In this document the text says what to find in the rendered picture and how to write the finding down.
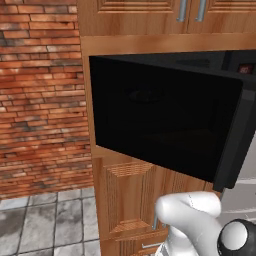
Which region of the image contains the black microwave door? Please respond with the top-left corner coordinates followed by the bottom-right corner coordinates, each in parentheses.
top-left (88, 55), bottom-right (256, 193)

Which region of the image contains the black microwave oven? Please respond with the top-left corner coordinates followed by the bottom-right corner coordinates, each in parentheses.
top-left (113, 49), bottom-right (256, 78)

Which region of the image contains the wooden lower cupboard door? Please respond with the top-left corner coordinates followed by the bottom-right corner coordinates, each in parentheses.
top-left (92, 156), bottom-right (214, 242)

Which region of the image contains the wooden cupboard door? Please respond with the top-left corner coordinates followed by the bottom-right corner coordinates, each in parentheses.
top-left (187, 0), bottom-right (256, 34)
top-left (77, 0), bottom-right (192, 36)
top-left (92, 156), bottom-right (214, 242)

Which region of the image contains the wooden upper cupboard door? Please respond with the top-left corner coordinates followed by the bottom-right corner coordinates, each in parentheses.
top-left (187, 0), bottom-right (256, 34)
top-left (77, 0), bottom-right (192, 36)

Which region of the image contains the wooden drawer front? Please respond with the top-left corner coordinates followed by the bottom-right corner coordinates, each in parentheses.
top-left (99, 229), bottom-right (172, 256)

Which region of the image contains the silver lower cupboard handle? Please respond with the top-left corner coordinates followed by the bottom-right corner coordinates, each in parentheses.
top-left (151, 213), bottom-right (167, 232)

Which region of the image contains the silver cupboard handle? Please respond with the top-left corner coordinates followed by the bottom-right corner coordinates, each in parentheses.
top-left (195, 0), bottom-right (208, 23)
top-left (176, 0), bottom-right (189, 23)
top-left (151, 213), bottom-right (167, 232)

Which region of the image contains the silver drawer handle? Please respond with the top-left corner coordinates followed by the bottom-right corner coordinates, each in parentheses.
top-left (141, 241), bottom-right (164, 250)

